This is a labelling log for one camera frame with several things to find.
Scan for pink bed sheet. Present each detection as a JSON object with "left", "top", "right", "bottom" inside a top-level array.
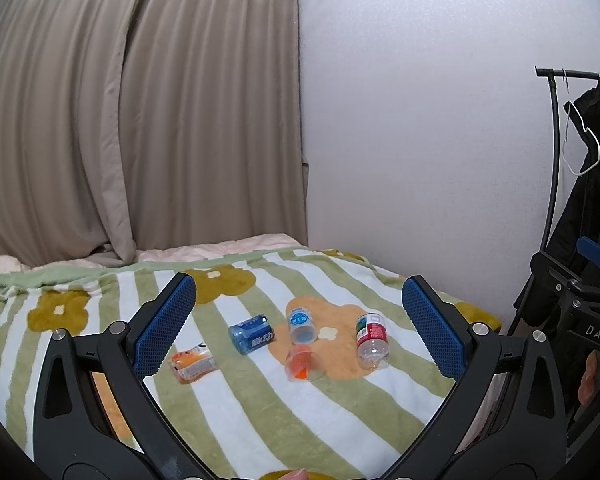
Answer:
[{"left": 0, "top": 233, "right": 301, "bottom": 273}]

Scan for striped flower blanket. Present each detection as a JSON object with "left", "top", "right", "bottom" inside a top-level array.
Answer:
[{"left": 0, "top": 247, "right": 453, "bottom": 479}]

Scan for clear cup orange inside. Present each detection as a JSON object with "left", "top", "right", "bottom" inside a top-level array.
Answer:
[{"left": 285, "top": 344, "right": 325, "bottom": 382}]

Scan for white wire hanger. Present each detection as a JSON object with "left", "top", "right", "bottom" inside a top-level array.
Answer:
[{"left": 560, "top": 87, "right": 600, "bottom": 178}]

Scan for beige curtain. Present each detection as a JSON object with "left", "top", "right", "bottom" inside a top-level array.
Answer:
[{"left": 0, "top": 0, "right": 308, "bottom": 266}]

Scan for black clothes rack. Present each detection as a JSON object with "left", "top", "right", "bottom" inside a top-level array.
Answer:
[{"left": 534, "top": 67, "right": 600, "bottom": 252}]

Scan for clear cup red label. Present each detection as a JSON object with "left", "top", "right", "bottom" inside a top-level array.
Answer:
[{"left": 355, "top": 313, "right": 390, "bottom": 370}]

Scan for black hanging clothes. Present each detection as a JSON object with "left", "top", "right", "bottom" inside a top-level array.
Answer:
[{"left": 545, "top": 79, "right": 600, "bottom": 280}]

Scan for clear cup light-blue label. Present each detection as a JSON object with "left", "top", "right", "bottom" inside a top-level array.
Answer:
[{"left": 287, "top": 307, "right": 317, "bottom": 344}]

